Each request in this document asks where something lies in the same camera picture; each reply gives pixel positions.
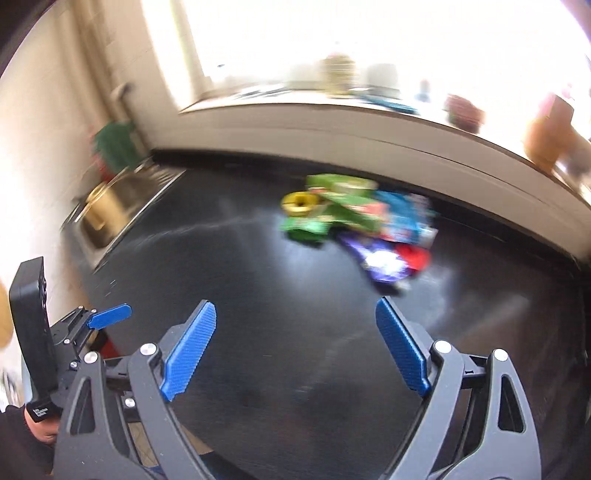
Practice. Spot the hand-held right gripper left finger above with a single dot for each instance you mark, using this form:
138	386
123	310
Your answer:
189	350

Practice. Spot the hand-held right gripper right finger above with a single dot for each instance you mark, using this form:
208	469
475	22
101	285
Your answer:
401	346

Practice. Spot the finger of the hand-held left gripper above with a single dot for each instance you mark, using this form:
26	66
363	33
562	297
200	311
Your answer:
110	316

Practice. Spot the purple snack packet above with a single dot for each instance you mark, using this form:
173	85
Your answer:
376	258

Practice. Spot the blue snack packet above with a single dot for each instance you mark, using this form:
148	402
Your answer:
404	217

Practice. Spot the green red snack packet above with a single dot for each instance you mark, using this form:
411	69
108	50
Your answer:
355	210

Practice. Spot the bright green packet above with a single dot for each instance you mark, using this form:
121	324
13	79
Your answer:
304	228

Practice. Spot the green box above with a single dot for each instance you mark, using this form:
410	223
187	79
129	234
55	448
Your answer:
344	183

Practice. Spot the yellow tape roll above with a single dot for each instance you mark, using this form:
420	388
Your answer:
300	204

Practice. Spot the person's left hand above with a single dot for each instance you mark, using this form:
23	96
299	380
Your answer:
41	427

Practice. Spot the steel sink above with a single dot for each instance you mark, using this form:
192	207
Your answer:
120	203

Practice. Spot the green bottle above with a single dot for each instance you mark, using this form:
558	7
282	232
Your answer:
115	143

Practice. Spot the dark red pot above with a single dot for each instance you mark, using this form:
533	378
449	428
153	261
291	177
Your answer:
464	113

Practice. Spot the blue flat tray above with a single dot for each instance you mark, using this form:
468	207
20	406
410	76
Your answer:
390	104

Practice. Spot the small pale bottle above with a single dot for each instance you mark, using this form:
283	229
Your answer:
424	91

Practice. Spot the brown pot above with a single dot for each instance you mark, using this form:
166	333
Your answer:
549	134

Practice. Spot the white container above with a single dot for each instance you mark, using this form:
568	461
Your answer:
383	76

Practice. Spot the glass jar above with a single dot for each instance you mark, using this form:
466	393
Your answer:
339	74

